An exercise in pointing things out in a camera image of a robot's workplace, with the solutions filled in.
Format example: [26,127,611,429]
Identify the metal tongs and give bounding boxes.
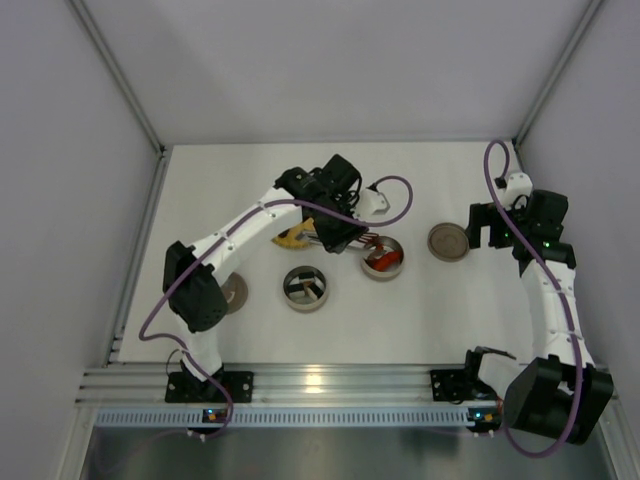
[302,231,381,252]

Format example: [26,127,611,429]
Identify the red sausage piece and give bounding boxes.
[372,251,403,271]

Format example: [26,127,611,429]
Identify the green sushi roll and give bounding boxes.
[295,270,317,284]

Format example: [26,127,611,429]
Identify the salmon sushi roll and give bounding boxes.
[303,283,325,302]

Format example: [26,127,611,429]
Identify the white sushi roll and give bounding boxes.
[284,283,307,301]

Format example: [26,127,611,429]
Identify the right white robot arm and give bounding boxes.
[466,190,614,445]

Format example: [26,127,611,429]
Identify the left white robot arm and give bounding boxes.
[163,155,367,382]

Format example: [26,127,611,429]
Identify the brown lid right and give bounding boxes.
[427,222,470,262]

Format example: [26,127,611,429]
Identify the round bamboo tray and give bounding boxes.
[272,218,319,250]

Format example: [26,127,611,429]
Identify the right round metal tin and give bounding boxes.
[360,236,405,282]

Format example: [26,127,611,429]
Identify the round metal tin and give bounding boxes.
[360,236,405,282]
[282,265,330,313]

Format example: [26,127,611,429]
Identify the left round metal tin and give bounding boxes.
[282,265,330,313]

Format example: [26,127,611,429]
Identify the brown smiley lid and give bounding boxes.
[221,272,249,315]

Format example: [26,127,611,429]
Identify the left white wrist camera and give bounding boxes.
[357,186,390,218]

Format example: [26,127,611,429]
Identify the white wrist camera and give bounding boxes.
[357,186,390,218]
[494,171,533,209]

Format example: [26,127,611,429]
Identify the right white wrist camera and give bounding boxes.
[494,171,533,209]

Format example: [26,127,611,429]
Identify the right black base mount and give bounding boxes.
[429,346,516,405]

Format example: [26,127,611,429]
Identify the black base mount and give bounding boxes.
[429,346,516,405]
[164,361,254,404]

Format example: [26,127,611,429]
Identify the slotted cable duct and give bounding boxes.
[95,405,499,428]

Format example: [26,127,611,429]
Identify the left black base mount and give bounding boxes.
[164,361,254,404]

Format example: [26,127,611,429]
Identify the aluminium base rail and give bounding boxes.
[74,362,614,407]

